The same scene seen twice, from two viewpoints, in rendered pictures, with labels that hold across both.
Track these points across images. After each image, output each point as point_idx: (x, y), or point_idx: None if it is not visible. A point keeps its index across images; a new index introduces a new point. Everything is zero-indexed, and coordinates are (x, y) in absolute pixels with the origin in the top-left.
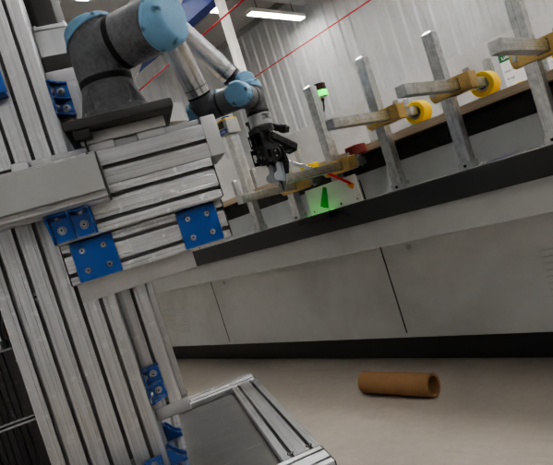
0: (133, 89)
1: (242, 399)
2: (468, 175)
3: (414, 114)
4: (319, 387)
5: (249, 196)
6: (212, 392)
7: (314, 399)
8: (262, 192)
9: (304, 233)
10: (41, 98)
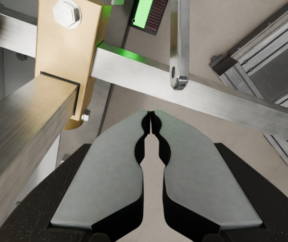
0: None
1: (287, 47)
2: None
3: None
4: (135, 53)
5: None
6: (250, 90)
7: (159, 46)
8: (257, 101)
9: (126, 40)
10: None
